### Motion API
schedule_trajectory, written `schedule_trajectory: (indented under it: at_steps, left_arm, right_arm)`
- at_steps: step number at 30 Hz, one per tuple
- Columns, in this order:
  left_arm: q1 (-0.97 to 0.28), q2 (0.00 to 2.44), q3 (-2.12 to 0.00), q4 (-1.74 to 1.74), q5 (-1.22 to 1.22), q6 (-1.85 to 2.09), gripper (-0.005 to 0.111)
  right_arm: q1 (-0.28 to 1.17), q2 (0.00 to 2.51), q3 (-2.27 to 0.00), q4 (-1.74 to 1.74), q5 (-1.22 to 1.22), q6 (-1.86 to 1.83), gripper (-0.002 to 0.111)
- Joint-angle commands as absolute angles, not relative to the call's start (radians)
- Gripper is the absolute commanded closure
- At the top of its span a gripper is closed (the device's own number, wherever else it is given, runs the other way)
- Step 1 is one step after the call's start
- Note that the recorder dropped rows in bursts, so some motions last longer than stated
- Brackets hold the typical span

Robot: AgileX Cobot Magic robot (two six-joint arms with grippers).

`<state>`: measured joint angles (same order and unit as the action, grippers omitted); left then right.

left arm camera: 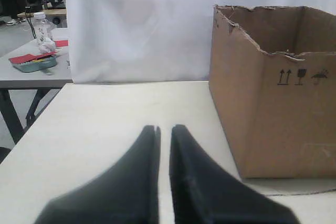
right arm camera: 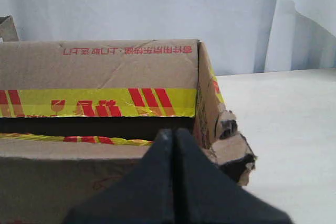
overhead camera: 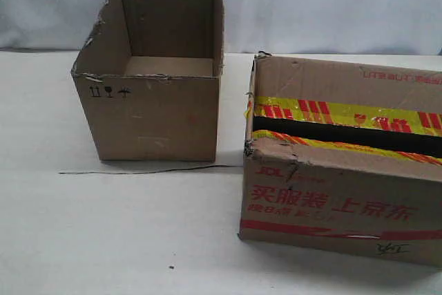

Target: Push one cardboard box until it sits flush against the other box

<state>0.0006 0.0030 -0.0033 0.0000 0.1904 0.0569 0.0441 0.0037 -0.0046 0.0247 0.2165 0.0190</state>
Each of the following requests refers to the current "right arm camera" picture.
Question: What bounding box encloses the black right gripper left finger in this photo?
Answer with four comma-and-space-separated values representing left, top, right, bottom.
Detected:
64, 129, 174, 223

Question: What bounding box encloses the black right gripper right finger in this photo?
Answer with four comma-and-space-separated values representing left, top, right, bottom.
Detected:
173, 129, 292, 223

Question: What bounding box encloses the cardboard box with yellow tape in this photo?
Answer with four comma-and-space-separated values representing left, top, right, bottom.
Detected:
1, 39, 255, 223

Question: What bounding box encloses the open plain cardboard box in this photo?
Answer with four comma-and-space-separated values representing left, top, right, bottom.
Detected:
0, 15, 19, 42

